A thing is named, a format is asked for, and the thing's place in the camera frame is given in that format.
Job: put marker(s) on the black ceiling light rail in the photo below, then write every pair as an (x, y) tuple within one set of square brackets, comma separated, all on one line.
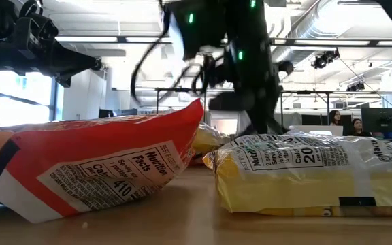
[(90, 39)]

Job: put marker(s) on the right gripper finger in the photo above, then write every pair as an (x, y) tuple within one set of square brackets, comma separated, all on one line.
[(254, 122), (271, 120)]

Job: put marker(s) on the black metal frame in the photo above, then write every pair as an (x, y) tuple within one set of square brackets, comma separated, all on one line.
[(327, 109), (157, 98)]

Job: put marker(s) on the large bright window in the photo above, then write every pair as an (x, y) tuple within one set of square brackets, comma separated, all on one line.
[(19, 102)]

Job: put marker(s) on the person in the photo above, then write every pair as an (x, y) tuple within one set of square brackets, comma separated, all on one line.
[(335, 117), (357, 127)]

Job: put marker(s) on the silver ventilation duct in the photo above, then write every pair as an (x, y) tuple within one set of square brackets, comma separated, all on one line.
[(318, 24)]

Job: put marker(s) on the black ceiling spotlight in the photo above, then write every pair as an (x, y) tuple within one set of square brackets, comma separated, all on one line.
[(325, 58), (356, 86)]

